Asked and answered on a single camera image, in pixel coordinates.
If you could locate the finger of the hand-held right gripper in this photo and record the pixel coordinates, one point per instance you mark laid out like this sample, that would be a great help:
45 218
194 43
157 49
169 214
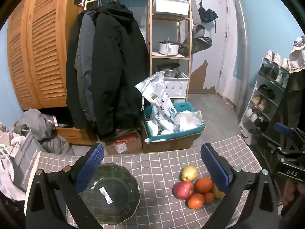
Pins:
283 129
274 148

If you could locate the dark brown garment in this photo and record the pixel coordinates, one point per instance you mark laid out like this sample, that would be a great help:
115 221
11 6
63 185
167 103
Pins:
296 95

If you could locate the white storage box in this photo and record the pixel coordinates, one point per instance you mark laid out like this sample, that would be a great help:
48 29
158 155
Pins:
170 7

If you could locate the cardboard box with red label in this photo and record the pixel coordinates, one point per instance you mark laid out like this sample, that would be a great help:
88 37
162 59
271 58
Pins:
126 145

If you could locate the grey clothing pile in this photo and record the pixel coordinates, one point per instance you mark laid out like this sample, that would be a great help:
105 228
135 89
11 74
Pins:
35 124

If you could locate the grey tote bag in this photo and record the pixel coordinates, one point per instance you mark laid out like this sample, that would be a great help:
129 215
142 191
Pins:
26 162

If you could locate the white printed plastic bag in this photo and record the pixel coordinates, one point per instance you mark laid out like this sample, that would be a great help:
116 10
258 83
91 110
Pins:
158 100

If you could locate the grey checkered tablecloth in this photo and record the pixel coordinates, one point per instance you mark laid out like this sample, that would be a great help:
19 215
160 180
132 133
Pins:
154 171

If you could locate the person's right hand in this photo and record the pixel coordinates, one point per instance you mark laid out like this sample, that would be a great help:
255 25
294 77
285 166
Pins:
290 192

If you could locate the grey metal pipe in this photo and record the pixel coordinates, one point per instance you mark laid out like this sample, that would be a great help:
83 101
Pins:
243 52

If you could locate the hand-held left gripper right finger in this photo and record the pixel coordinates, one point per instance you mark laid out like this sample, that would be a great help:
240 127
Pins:
214 169

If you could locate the small tangerine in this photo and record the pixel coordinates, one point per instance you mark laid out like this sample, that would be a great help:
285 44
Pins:
209 197

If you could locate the large orange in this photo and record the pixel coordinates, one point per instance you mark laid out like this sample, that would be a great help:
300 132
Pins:
203 185

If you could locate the white door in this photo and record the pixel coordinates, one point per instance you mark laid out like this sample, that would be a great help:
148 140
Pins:
221 52

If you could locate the dark hanging bag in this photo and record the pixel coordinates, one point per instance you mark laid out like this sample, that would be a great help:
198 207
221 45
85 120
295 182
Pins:
199 43

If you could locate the red apple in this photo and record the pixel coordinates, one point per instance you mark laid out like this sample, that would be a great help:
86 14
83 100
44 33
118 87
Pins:
183 190

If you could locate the white plastic crate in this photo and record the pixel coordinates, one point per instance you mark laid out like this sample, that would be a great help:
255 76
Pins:
176 88

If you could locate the blue grey jacket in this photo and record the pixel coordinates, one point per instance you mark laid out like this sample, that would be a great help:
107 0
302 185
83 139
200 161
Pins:
87 52

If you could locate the white fleece robe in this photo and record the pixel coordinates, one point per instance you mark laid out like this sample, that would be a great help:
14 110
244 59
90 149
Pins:
7 171

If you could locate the wooden drawer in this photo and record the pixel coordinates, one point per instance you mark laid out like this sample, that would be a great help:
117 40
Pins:
73 134

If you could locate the yellow pear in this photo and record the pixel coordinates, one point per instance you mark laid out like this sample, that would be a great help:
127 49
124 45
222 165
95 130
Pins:
189 173
218 194

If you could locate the wooden clothes rack with shelves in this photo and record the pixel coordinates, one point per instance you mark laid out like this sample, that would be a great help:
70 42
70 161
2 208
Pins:
151 40

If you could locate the teal plastic bin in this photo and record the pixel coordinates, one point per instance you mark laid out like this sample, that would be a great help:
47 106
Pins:
166 137

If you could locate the medium orange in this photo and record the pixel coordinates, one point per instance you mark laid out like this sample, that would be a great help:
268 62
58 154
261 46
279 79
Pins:
195 201

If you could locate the large cardboard box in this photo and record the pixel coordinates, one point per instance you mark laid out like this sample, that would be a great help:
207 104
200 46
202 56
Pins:
171 145

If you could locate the clear plastic bag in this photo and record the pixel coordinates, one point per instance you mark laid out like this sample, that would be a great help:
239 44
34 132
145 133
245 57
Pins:
188 121

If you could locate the black hooded coat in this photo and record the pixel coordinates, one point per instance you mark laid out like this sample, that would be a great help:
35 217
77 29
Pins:
114 64

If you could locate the dark olive jacket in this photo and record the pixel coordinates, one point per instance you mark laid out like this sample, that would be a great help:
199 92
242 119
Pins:
78 57

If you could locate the white cooking pot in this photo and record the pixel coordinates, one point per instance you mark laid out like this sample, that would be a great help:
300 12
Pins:
166 49

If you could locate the metal pot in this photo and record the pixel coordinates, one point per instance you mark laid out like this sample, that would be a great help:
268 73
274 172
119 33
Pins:
170 71

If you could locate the black jacket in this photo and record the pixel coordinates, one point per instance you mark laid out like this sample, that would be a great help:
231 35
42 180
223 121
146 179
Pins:
70 81

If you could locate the group of shoes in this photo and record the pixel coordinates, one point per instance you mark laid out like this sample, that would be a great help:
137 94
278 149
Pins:
261 102

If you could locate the dark folded umbrella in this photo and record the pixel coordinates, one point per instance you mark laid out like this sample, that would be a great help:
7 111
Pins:
207 15

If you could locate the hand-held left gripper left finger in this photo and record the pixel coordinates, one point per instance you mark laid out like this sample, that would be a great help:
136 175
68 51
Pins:
91 168

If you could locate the wooden louvered wardrobe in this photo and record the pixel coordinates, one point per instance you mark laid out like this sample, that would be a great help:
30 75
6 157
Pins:
43 52

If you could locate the white shoe rack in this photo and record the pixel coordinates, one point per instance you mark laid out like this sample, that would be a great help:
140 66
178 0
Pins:
247 105

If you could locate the dark glass bowl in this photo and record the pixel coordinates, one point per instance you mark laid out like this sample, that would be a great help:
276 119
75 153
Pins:
119 183

